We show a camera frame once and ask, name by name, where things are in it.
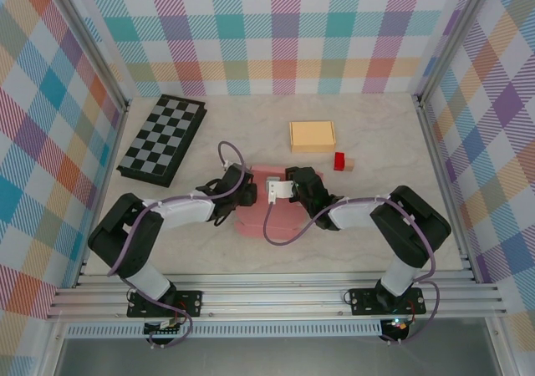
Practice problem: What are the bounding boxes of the aluminium frame post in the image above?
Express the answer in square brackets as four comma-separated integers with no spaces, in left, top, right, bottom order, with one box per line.
[45,0,130,114]
[415,0,492,105]

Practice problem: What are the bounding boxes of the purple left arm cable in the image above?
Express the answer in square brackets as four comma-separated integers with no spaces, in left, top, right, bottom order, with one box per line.
[107,140,247,349]

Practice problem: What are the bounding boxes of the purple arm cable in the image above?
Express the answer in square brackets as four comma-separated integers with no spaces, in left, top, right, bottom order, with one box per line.
[107,140,247,349]
[262,196,442,346]

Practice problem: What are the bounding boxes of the black chessboard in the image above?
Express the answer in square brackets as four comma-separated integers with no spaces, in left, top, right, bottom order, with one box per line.
[115,94,209,185]

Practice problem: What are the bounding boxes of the aluminium side rail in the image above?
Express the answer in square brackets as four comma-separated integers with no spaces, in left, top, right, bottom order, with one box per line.
[413,95,477,283]
[74,104,131,289]

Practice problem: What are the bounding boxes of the yellow paper box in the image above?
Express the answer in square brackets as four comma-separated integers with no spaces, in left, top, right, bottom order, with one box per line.
[288,119,337,154]

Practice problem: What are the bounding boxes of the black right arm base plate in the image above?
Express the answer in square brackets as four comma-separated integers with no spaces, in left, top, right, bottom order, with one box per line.
[344,286,426,317]

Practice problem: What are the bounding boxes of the pink paper box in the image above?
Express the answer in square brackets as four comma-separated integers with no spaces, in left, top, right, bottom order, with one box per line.
[232,163,325,243]

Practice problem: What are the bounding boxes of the grey metal panel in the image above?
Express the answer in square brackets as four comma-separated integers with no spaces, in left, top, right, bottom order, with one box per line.
[53,336,502,376]

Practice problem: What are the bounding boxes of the perforated metal cable tray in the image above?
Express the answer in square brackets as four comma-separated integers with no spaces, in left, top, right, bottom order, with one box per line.
[64,323,384,338]

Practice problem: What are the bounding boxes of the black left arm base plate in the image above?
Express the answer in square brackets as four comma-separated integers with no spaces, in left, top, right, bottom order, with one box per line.
[126,290,205,318]

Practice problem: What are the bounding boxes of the aluminium frame rail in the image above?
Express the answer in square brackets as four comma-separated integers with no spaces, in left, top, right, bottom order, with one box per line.
[45,269,509,321]

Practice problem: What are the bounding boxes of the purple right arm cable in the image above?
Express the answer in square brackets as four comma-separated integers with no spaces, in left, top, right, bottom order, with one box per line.
[262,196,442,346]

